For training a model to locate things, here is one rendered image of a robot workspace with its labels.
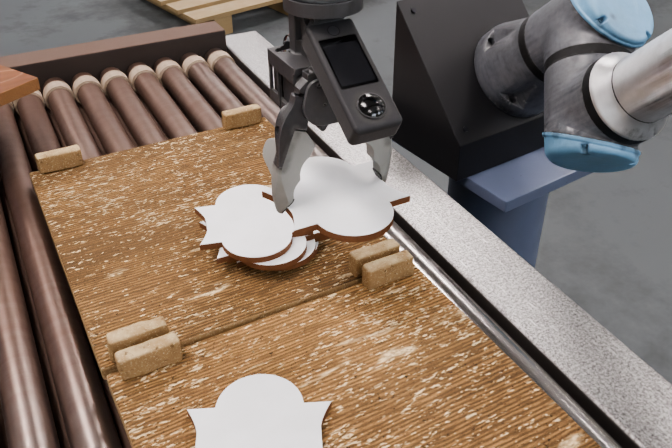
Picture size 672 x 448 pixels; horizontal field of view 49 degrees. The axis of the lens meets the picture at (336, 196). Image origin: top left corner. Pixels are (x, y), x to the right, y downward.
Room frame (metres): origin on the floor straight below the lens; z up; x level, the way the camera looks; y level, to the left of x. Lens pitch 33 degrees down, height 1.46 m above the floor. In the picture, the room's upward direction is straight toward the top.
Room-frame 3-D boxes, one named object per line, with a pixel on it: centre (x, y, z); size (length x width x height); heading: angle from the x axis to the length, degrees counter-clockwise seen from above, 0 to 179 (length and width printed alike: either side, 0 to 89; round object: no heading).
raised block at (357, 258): (0.65, -0.04, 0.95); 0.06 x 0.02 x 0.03; 118
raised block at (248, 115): (0.99, 0.14, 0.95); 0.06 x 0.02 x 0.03; 118
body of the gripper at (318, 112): (0.64, 0.01, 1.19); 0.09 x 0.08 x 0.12; 28
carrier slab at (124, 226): (0.76, 0.17, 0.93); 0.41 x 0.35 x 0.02; 28
